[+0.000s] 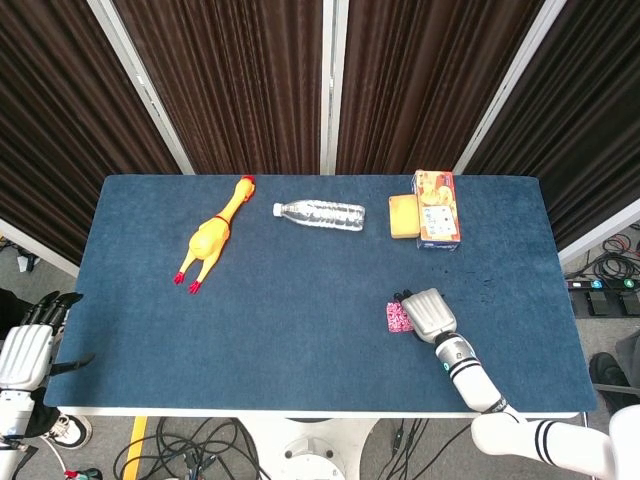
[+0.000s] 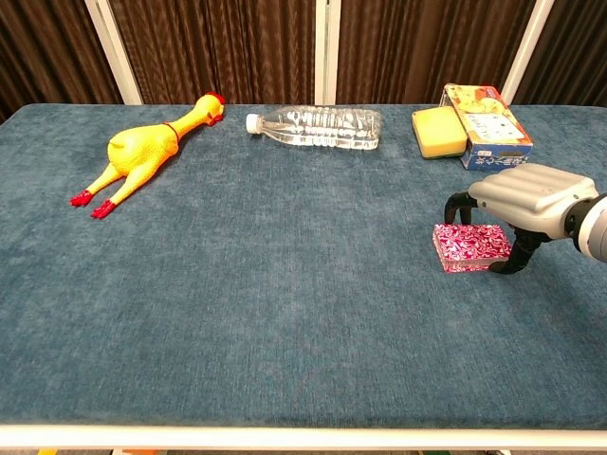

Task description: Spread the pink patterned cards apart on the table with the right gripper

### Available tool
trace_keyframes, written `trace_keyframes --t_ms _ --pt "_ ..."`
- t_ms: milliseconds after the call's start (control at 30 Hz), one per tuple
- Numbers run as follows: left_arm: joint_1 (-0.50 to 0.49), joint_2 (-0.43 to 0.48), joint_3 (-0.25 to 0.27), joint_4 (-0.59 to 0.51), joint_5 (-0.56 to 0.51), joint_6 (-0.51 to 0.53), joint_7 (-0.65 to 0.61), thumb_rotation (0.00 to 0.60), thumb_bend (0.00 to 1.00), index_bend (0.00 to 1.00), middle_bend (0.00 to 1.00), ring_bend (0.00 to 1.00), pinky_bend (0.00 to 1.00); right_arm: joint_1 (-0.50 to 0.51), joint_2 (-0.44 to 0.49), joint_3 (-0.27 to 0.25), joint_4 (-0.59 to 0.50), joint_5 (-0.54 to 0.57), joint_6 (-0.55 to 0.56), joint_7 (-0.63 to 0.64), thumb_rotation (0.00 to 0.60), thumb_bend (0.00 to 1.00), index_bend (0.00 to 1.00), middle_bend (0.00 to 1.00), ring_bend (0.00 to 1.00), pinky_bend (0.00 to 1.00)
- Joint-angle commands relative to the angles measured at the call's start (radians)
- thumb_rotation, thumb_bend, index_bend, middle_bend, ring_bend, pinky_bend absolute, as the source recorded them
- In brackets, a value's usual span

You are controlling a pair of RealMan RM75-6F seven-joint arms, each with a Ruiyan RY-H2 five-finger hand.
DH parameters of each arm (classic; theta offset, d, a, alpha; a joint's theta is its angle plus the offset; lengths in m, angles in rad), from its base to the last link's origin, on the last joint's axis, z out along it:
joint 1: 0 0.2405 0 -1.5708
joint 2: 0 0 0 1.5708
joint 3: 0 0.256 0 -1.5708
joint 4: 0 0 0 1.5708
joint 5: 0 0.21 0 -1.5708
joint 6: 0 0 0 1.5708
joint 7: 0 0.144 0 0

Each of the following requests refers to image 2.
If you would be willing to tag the white partition post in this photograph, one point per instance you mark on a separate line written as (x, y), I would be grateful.
(527, 52)
(327, 52)
(114, 52)

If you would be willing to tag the yellow rubber chicken toy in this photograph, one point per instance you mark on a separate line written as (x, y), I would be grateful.
(140, 151)

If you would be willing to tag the blue fabric table cover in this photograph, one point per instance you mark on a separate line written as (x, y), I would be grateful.
(237, 308)

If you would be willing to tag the yellow cleaning sponge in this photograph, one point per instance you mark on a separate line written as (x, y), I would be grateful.
(438, 132)

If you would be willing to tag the red patterned card stack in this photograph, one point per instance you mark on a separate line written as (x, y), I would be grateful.
(474, 244)

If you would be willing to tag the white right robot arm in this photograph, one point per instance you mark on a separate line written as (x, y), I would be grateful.
(595, 227)

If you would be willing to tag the clear plastic water bottle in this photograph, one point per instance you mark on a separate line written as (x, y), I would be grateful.
(322, 128)

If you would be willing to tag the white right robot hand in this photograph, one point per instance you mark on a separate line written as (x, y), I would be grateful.
(531, 199)

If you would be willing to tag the brown pleated partition curtain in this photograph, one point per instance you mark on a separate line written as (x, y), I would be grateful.
(427, 42)
(574, 47)
(47, 52)
(227, 47)

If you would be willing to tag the orange and blue carton box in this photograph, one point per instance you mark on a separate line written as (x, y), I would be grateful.
(493, 123)

